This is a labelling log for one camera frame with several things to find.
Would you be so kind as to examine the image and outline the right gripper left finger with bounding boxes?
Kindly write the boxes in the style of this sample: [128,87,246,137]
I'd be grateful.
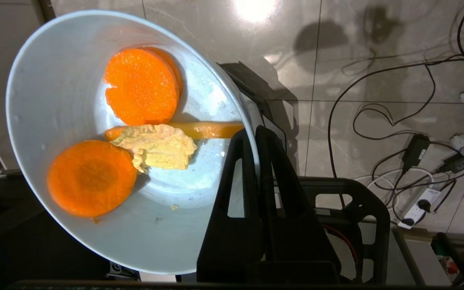
[197,128,263,282]

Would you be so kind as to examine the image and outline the black cable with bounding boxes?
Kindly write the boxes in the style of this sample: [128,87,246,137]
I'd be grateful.
[352,64,436,141]
[328,54,464,178]

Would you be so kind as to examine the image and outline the black plastic crate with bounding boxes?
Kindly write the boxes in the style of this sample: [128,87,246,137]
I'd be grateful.
[274,176,391,285]

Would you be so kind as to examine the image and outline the white round dish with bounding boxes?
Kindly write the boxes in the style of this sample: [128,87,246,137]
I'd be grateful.
[6,10,260,275]

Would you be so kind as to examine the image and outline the round carrot slice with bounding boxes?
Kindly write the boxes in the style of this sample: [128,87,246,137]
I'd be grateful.
[47,140,138,218]
[103,47,183,126]

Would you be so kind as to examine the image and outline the black power adapter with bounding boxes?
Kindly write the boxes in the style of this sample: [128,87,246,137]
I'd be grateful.
[402,135,431,169]
[441,153,464,174]

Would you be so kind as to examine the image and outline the white power strip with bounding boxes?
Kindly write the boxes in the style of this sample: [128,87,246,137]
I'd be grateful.
[398,188,442,230]

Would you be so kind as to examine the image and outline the red cable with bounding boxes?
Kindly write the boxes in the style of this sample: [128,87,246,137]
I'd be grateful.
[323,224,359,266]

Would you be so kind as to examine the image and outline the pale cabbage leaf piece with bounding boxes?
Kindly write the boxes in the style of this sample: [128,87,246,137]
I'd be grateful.
[110,124,197,173]

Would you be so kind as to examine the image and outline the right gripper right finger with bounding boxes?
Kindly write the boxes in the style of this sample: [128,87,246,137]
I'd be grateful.
[255,125,341,282]

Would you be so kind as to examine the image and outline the long carrot strip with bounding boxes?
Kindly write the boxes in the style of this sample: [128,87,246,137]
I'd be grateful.
[104,121,244,141]

